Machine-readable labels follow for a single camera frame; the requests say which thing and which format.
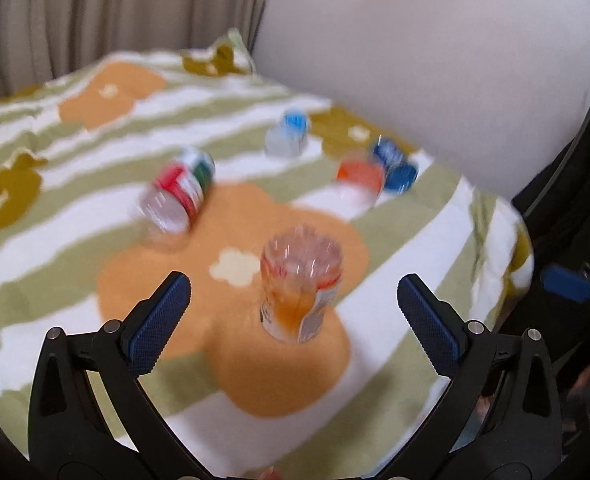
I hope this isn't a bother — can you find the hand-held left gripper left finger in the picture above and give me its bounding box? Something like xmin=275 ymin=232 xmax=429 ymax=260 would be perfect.
xmin=28 ymin=271 xmax=211 ymax=480

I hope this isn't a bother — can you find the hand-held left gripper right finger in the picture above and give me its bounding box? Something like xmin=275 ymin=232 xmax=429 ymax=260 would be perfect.
xmin=375 ymin=273 xmax=562 ymax=480

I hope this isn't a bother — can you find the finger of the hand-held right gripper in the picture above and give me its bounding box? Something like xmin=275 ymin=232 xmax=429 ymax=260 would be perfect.
xmin=541 ymin=261 xmax=590 ymax=306

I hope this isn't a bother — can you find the clear cup with orange label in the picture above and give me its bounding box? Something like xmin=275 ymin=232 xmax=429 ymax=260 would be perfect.
xmin=260 ymin=227 xmax=345 ymax=345

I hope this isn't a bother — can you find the clear cup red green label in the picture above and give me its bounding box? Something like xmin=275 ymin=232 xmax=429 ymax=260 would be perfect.
xmin=135 ymin=146 xmax=217 ymax=248

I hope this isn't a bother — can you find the blue printed cup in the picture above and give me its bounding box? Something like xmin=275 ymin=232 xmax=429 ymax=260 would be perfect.
xmin=371 ymin=137 xmax=420 ymax=195

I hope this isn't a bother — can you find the small clear cup blue label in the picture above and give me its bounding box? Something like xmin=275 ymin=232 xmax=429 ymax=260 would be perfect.
xmin=265 ymin=109 xmax=312 ymax=157

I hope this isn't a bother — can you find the dark cloth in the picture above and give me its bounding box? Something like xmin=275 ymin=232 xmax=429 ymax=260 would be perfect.
xmin=495 ymin=105 xmax=590 ymax=441

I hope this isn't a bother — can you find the flower printed striped blanket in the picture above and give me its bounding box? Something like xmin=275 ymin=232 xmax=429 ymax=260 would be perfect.
xmin=0 ymin=27 xmax=536 ymax=480

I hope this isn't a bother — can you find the beige curtain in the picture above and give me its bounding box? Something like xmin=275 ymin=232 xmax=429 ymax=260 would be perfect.
xmin=0 ymin=0 xmax=268 ymax=106

